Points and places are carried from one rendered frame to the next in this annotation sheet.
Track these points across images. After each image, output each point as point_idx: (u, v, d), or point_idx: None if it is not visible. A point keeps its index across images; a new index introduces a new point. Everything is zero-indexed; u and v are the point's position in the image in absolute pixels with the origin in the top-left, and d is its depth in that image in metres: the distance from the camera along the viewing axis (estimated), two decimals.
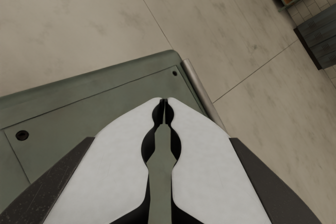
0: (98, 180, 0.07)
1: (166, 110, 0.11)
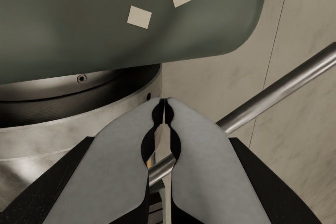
0: (98, 180, 0.07)
1: (166, 110, 0.11)
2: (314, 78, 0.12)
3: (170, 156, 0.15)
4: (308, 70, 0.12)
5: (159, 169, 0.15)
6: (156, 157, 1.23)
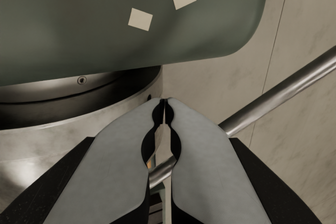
0: (98, 180, 0.07)
1: (166, 110, 0.11)
2: (315, 82, 0.12)
3: (170, 159, 0.15)
4: (310, 73, 0.12)
5: (159, 171, 0.15)
6: (155, 157, 1.23)
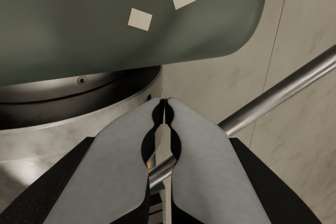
0: (98, 180, 0.07)
1: (166, 110, 0.11)
2: (314, 81, 0.12)
3: (170, 158, 0.15)
4: (309, 73, 0.12)
5: (159, 171, 0.15)
6: (155, 158, 1.23)
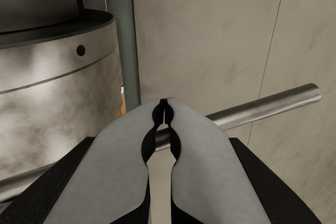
0: (98, 180, 0.07)
1: (165, 110, 0.11)
2: (284, 110, 0.12)
3: None
4: (282, 99, 0.12)
5: None
6: None
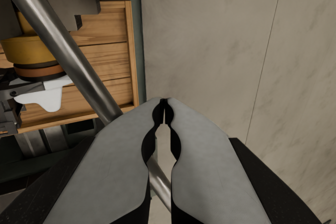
0: (98, 180, 0.07)
1: (166, 110, 0.11)
2: (168, 201, 0.14)
3: (81, 51, 0.10)
4: None
5: (63, 27, 0.09)
6: None
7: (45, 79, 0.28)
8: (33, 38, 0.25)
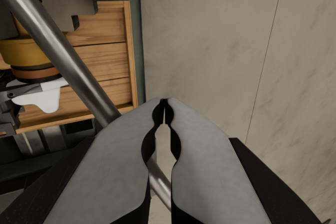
0: (98, 180, 0.07)
1: (166, 110, 0.11)
2: (169, 201, 0.13)
3: (76, 52, 0.10)
4: None
5: (57, 28, 0.09)
6: None
7: (42, 80, 0.28)
8: (29, 41, 0.25)
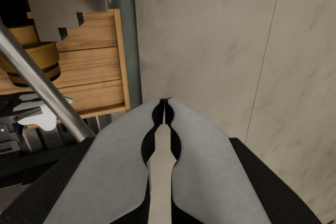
0: (98, 180, 0.07)
1: (166, 110, 0.11)
2: None
3: (40, 69, 0.13)
4: None
5: (24, 53, 0.13)
6: None
7: None
8: None
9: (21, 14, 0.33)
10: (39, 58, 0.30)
